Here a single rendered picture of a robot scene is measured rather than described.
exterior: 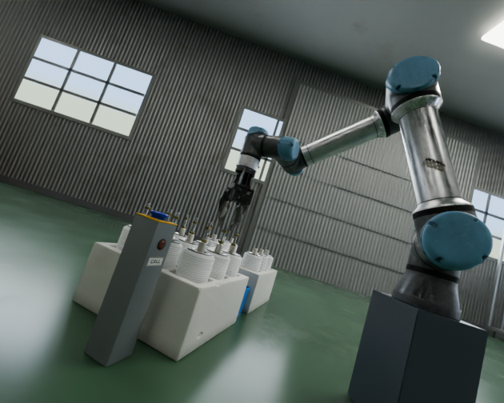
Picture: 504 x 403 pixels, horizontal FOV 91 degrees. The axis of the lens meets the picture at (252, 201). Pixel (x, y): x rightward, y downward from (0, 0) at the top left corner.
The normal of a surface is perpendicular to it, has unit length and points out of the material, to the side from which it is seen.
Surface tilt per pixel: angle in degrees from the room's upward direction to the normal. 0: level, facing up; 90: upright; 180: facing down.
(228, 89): 90
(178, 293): 90
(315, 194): 90
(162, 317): 90
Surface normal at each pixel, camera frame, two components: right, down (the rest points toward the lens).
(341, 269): 0.09, -0.10
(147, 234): -0.30, -0.22
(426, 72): -0.44, -0.37
